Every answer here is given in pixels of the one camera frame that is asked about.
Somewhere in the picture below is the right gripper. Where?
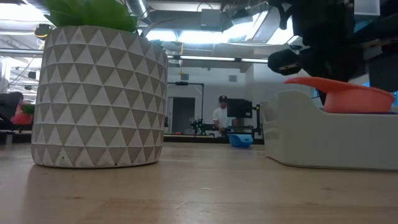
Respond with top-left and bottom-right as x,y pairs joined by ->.
267,0 -> 365,106

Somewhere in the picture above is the orange measuring cup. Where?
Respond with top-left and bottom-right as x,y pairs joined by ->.
283,76 -> 396,114

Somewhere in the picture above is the blue measuring cup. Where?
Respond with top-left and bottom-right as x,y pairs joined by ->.
228,133 -> 254,149

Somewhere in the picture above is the grey plastic basket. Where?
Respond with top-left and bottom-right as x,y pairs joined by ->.
261,90 -> 398,172

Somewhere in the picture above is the black background monitor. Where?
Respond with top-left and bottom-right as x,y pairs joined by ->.
226,98 -> 256,119

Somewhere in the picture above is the person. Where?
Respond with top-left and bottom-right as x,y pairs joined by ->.
212,95 -> 238,138

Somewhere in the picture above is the long ceiling light bar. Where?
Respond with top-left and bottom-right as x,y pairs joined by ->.
167,55 -> 270,65

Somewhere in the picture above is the grey ceiling box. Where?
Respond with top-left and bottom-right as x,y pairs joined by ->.
200,8 -> 223,29

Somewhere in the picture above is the white geometric plant pot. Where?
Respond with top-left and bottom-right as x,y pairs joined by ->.
30,26 -> 169,169

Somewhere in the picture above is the green artificial succulent plant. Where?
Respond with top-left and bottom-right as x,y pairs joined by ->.
43,0 -> 165,47

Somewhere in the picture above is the black round ceiling fixture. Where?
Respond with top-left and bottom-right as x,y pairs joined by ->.
33,23 -> 53,40

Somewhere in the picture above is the black background stand frame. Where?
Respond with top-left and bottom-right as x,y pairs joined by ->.
167,81 -> 205,134

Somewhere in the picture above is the silver ceiling duct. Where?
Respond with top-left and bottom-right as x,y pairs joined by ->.
126,0 -> 150,24

